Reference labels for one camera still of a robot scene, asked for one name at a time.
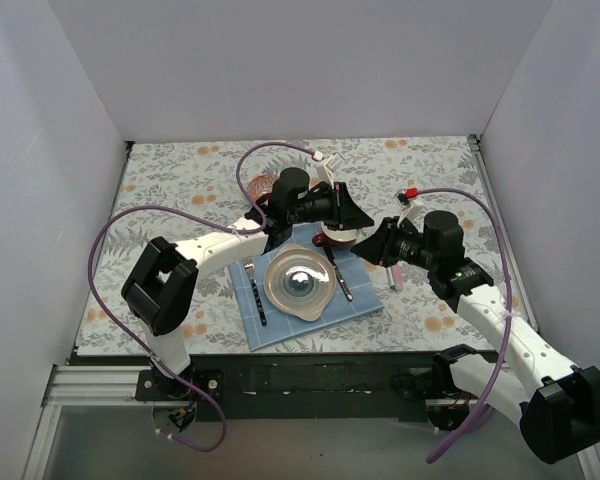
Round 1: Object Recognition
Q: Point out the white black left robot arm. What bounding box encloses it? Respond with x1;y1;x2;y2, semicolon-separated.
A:
121;167;374;400

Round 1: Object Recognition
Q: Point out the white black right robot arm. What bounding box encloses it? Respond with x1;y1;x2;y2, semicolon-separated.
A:
351;211;600;464

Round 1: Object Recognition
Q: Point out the red white cup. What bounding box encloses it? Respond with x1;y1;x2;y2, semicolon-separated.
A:
312;225;359;250

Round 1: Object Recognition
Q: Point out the silver patterned knife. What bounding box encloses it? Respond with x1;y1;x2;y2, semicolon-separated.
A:
322;244;353;302

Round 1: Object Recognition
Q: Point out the red patterned bowl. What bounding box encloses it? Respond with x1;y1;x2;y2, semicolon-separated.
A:
247;173;278;201

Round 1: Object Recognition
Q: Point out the cream grey plate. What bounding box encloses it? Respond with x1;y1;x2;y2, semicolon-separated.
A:
263;244;337;322

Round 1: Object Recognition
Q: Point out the silver fork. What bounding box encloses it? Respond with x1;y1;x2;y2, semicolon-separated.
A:
243;258;268;327

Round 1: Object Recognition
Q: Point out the blue checked placemat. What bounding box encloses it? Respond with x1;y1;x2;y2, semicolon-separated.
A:
228;223;384;351

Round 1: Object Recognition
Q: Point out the floral patterned tablecloth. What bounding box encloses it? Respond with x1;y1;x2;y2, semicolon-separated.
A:
76;136;502;357

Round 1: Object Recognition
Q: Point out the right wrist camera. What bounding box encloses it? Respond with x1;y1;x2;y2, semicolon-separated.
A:
396;188;424;226

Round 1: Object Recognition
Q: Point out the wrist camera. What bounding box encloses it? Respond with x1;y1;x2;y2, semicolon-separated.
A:
314;153;344;187
396;188;424;226

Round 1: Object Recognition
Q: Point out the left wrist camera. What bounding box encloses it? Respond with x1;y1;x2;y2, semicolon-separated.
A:
314;153;344;187

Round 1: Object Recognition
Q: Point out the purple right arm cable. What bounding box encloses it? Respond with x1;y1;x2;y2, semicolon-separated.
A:
417;187;519;464

